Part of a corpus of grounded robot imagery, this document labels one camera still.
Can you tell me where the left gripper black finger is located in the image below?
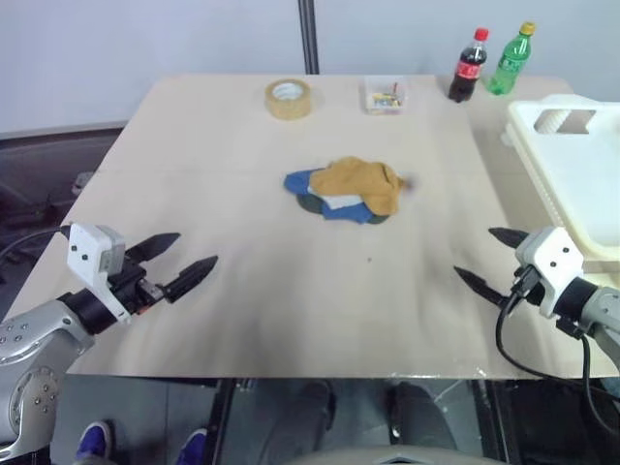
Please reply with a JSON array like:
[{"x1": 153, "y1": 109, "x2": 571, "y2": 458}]
[
  {"x1": 164, "y1": 255, "x2": 220, "y2": 305},
  {"x1": 124, "y1": 232, "x2": 182, "y2": 266}
]

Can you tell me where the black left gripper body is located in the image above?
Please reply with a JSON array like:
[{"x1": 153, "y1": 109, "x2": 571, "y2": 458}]
[{"x1": 108, "y1": 255, "x2": 171, "y2": 317}]

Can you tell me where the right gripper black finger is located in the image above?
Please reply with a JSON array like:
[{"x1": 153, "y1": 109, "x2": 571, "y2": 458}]
[
  {"x1": 487, "y1": 226, "x2": 528, "y2": 254},
  {"x1": 452, "y1": 264, "x2": 514, "y2": 309}
]

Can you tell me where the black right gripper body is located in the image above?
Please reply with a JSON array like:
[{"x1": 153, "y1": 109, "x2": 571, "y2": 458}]
[{"x1": 510, "y1": 263, "x2": 547, "y2": 305}]

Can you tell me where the white plastic tray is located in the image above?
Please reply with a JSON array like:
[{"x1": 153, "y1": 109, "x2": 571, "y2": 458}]
[{"x1": 499, "y1": 93, "x2": 620, "y2": 293}]

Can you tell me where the clear plastic box of clips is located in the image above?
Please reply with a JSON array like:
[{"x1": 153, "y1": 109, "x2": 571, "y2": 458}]
[{"x1": 362, "y1": 75, "x2": 409, "y2": 117}]

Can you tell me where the grey table clamp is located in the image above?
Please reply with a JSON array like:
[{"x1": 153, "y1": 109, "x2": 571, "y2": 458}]
[{"x1": 71, "y1": 170, "x2": 94, "y2": 196}]

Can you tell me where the black table leg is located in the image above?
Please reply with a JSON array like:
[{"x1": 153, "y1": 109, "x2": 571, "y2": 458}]
[
  {"x1": 206, "y1": 377, "x2": 239, "y2": 465},
  {"x1": 471, "y1": 379, "x2": 511, "y2": 465}
]

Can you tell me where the dark grey-green cloth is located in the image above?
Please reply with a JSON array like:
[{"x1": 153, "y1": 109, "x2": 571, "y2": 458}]
[{"x1": 295, "y1": 191, "x2": 391, "y2": 229}]

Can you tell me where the black equipment beside table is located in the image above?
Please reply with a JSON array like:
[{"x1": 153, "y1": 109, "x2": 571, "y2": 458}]
[{"x1": 0, "y1": 125, "x2": 128, "y2": 285}]

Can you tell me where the blue cloth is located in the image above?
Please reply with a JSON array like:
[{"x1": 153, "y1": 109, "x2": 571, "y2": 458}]
[{"x1": 282, "y1": 167, "x2": 374, "y2": 226}]

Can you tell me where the blue shoe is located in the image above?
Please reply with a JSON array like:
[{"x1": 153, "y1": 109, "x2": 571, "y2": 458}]
[
  {"x1": 177, "y1": 427, "x2": 210, "y2": 465},
  {"x1": 76, "y1": 419, "x2": 115, "y2": 460}
]

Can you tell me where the tan cloth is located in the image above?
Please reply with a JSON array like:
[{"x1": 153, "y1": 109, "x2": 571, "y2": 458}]
[{"x1": 308, "y1": 155, "x2": 406, "y2": 217}]

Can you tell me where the cola bottle with red cap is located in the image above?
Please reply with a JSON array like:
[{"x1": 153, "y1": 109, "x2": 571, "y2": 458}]
[{"x1": 447, "y1": 26, "x2": 492, "y2": 105}]

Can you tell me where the green bottle with yellow cap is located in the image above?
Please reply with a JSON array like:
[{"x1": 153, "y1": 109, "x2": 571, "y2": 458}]
[{"x1": 484, "y1": 20, "x2": 539, "y2": 97}]

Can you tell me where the brown packing tape roll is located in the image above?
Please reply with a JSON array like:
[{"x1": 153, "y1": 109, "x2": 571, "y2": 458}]
[{"x1": 263, "y1": 77, "x2": 313, "y2": 121}]

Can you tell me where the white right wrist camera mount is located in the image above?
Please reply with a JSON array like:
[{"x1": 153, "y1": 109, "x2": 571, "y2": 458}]
[{"x1": 513, "y1": 226, "x2": 587, "y2": 320}]

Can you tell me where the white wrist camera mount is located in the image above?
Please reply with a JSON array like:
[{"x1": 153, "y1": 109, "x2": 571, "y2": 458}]
[
  {"x1": 66, "y1": 222, "x2": 134, "y2": 326},
  {"x1": 513, "y1": 226, "x2": 587, "y2": 320}
]

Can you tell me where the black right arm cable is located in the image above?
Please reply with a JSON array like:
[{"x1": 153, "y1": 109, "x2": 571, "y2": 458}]
[{"x1": 494, "y1": 276, "x2": 620, "y2": 440}]

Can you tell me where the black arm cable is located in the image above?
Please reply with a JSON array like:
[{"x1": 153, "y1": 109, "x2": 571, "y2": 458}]
[
  {"x1": 494, "y1": 276, "x2": 620, "y2": 440},
  {"x1": 0, "y1": 226, "x2": 74, "y2": 264}
]

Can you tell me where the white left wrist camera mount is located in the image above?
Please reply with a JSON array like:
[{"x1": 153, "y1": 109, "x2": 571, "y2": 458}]
[{"x1": 66, "y1": 222, "x2": 134, "y2": 326}]

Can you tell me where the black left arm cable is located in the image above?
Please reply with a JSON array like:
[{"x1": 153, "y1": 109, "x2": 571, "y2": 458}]
[{"x1": 0, "y1": 226, "x2": 74, "y2": 264}]

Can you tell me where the dark vertical wall post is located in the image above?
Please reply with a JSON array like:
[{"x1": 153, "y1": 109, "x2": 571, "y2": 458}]
[{"x1": 296, "y1": 0, "x2": 322, "y2": 76}]

